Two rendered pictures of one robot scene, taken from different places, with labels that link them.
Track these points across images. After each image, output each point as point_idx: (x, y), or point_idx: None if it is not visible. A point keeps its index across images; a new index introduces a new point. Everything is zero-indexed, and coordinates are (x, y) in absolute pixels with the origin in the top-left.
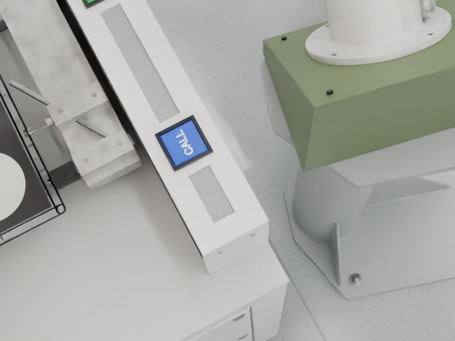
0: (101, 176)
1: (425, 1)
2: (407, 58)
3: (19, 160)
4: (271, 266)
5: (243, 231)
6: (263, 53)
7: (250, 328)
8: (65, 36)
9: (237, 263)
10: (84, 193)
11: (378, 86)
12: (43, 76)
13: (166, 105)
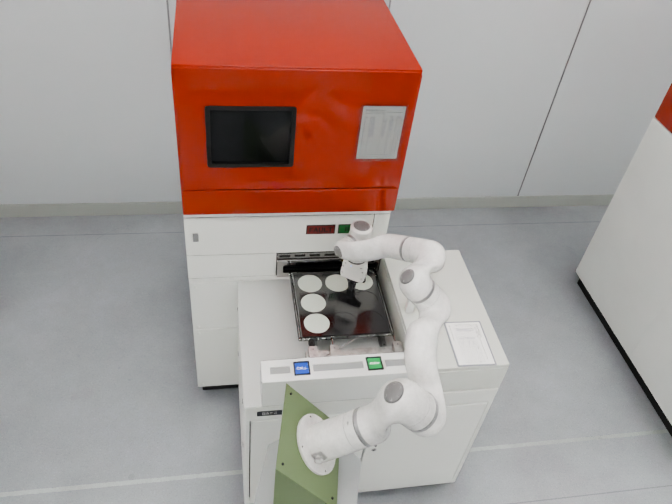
0: (307, 356)
1: (319, 456)
2: (294, 429)
3: (322, 333)
4: (252, 404)
5: (262, 374)
6: None
7: (243, 440)
8: None
9: (259, 394)
10: None
11: (284, 404)
12: (352, 351)
13: (318, 369)
